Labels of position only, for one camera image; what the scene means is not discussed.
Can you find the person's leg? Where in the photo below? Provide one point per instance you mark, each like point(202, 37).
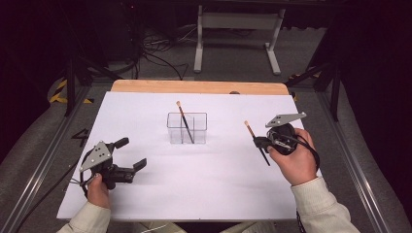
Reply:
point(158, 228)
point(249, 228)

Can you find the clear plastic organizer box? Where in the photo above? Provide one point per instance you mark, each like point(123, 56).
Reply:
point(175, 136)

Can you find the person's left hand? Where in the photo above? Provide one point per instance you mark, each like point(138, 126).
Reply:
point(98, 194)

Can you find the person's right leg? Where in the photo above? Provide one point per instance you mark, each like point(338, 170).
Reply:
point(249, 228)

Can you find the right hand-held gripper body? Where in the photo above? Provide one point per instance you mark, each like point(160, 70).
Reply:
point(283, 136)

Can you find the black tripod stand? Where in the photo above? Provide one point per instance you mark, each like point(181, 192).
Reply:
point(69, 84)
point(335, 93)

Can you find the person's right hand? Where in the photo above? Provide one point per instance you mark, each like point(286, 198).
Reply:
point(301, 165)

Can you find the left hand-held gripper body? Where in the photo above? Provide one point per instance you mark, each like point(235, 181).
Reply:
point(97, 157)

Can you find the person's left leg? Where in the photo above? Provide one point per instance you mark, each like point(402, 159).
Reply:
point(158, 228)

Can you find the white metal stand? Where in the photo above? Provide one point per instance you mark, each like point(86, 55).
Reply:
point(239, 21)

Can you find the aluminium floor rail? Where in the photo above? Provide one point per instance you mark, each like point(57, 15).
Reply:
point(353, 155)
point(42, 165)

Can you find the white table sheet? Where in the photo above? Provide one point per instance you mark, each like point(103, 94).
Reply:
point(210, 194)

